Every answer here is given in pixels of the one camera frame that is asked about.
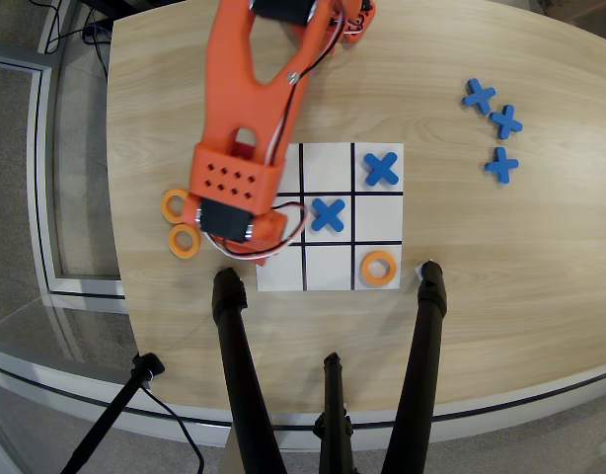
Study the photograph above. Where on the black stand pole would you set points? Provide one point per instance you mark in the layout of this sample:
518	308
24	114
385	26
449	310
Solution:
110	415

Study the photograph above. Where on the grey metal floor frame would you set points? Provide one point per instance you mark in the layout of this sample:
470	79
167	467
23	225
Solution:
36	173

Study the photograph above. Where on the white tic-tac-toe board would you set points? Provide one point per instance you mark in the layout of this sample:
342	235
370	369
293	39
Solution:
327	168

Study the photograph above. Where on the thin black tripod leg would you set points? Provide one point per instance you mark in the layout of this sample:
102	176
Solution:
334	405

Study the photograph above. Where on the blue foam cross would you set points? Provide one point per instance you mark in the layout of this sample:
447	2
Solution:
328	215
502	166
506	122
479	97
381	169

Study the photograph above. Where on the small white tag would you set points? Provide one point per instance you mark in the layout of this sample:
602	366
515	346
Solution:
418	270

